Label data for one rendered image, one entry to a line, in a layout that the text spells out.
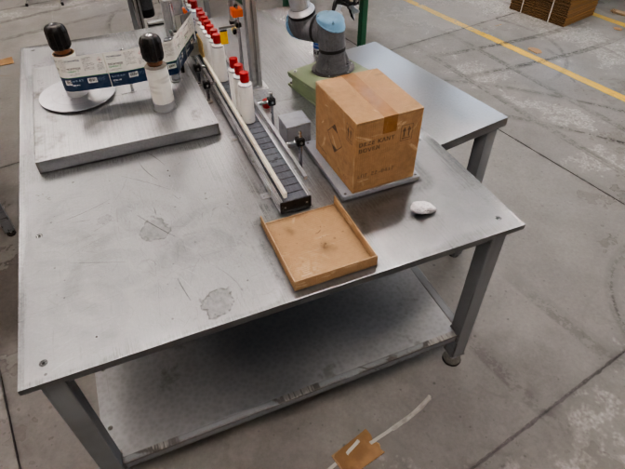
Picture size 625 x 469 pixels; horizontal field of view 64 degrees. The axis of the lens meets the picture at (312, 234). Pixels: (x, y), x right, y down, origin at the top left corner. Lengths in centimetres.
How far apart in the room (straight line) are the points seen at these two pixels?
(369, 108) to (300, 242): 47
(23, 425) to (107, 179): 106
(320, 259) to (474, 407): 105
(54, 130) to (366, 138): 122
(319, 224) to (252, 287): 32
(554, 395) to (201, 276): 156
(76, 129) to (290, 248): 104
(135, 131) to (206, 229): 60
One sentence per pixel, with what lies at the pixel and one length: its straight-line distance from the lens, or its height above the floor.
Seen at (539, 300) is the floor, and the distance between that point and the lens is 269.
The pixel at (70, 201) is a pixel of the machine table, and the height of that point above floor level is 83.
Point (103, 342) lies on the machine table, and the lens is 143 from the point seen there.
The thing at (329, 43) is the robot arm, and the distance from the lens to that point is 225.
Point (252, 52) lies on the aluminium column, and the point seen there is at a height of 100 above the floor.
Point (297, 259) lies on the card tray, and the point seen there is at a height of 83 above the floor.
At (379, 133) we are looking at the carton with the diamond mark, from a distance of 161.
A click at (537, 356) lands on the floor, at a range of 248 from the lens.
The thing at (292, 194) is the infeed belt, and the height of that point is 88.
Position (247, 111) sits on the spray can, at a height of 94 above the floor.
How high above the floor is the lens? 192
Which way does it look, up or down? 44 degrees down
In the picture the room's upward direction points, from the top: 1 degrees counter-clockwise
